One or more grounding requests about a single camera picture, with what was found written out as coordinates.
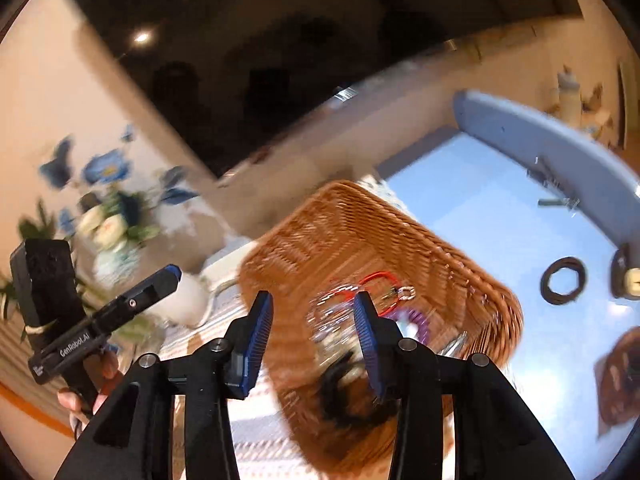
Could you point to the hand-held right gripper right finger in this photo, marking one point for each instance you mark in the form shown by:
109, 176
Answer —
371, 347

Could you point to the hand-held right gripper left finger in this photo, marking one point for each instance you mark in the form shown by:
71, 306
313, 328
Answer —
257, 340

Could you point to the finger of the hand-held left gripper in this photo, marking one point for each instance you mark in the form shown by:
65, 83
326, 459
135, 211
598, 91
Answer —
140, 296

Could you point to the black wrist watch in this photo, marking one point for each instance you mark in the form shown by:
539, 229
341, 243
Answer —
345, 400

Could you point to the brown wicker basket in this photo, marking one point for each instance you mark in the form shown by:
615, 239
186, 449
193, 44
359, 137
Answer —
350, 220

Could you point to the person's left hand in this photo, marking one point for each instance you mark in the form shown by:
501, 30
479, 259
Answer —
70, 402

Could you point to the white vase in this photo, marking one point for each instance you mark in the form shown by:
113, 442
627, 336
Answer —
182, 300

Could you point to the green leafy plant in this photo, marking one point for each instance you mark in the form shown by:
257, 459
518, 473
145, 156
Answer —
37, 222

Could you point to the white and blue flower bouquet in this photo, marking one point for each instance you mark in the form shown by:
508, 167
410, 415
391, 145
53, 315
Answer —
112, 232

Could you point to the clear acrylic holder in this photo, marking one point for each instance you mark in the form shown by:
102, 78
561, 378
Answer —
552, 182

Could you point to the brown dish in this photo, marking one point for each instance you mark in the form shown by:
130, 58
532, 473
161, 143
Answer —
620, 380

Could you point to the black television screen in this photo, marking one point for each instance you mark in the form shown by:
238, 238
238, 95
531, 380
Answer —
300, 60

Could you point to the white bottle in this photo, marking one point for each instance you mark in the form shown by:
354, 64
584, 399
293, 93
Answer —
569, 95

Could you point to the blue curved table rail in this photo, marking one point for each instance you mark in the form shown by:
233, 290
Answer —
525, 125

